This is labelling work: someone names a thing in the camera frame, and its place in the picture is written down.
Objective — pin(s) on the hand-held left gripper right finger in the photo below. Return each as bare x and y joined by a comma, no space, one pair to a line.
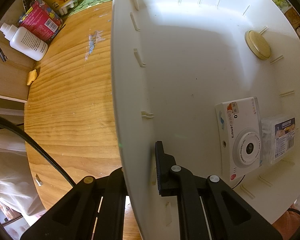
161,170

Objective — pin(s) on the white plastic storage bin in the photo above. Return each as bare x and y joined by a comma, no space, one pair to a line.
190,67

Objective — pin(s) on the clear plastic bag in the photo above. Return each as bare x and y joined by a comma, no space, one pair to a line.
10,167

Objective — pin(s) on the small metal clip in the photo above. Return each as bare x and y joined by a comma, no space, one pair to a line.
39,180

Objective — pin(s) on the brown paper bag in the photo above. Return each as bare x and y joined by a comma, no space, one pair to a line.
291,13

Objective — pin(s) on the silver compact camera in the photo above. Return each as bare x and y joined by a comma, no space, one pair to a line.
240,130

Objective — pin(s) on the clear labelled card box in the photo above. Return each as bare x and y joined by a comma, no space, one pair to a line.
282,137

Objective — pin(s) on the pink printed pack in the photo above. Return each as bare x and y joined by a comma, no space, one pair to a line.
38,20

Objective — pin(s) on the white plastic bottle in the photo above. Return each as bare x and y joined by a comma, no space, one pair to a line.
27,42

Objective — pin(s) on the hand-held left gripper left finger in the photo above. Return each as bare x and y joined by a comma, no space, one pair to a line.
115,180

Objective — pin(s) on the gold round compact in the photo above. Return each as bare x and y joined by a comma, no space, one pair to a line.
257,44

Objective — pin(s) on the small yellow object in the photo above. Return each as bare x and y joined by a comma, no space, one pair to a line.
32,77

